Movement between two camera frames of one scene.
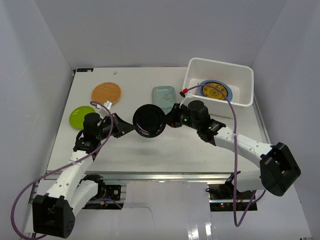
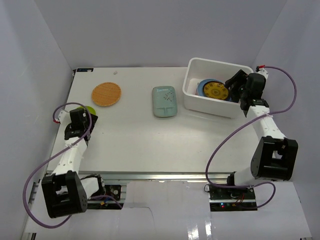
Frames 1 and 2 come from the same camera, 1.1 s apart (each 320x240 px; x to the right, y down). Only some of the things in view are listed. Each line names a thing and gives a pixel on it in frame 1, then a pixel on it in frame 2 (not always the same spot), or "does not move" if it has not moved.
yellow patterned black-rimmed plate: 212,93 does not move
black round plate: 149,120 to 233,93
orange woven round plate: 106,91 does not move
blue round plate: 228,87 does not move
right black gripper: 172,118 to 240,77
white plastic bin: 240,77 does not move
